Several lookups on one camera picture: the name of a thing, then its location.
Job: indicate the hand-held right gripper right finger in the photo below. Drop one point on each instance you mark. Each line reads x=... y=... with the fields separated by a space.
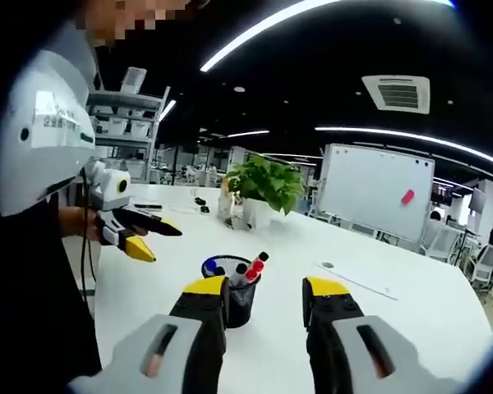
x=337 y=328

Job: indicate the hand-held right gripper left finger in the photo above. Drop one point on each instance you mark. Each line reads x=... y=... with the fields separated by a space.
x=191 y=328

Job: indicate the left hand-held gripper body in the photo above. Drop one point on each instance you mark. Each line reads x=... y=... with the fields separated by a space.
x=107 y=189

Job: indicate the black mesh pen holder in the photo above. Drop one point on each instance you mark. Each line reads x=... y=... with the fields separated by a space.
x=240 y=301

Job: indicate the blue whiteboard marker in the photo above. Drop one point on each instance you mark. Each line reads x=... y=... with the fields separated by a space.
x=208 y=267

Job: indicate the black whiteboard marker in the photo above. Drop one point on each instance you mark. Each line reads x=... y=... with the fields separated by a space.
x=241 y=269
x=264 y=256

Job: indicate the red whiteboard marker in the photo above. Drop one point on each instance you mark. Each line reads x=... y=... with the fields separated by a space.
x=250 y=275
x=258 y=267

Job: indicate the white rolling whiteboard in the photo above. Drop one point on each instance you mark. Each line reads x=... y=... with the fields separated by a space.
x=374 y=189

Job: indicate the red whiteboard eraser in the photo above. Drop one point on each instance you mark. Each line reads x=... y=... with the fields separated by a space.
x=408 y=196

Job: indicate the person's left hand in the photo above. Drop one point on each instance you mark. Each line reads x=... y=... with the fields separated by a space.
x=76 y=223

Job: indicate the flat dark table object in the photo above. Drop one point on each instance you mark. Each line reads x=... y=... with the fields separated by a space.
x=148 y=205

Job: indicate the grey storage shelf rack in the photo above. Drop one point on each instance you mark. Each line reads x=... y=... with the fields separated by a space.
x=125 y=119

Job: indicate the clear glass jar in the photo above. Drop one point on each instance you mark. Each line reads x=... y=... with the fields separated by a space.
x=231 y=203

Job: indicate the white chest-worn device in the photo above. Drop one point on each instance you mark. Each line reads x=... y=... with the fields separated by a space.
x=45 y=123

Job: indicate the short ceiling light strip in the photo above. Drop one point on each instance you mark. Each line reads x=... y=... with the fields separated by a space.
x=244 y=134
x=167 y=110

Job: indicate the green potted plant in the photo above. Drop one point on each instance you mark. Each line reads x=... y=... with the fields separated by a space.
x=267 y=184

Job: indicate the white office chair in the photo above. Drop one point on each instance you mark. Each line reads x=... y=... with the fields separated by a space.
x=487 y=260
x=441 y=242

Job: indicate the long ceiling light strip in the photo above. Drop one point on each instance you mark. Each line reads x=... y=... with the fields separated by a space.
x=415 y=137
x=263 y=30

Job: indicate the ceiling air conditioner vent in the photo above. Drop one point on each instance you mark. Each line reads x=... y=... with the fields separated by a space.
x=396 y=94

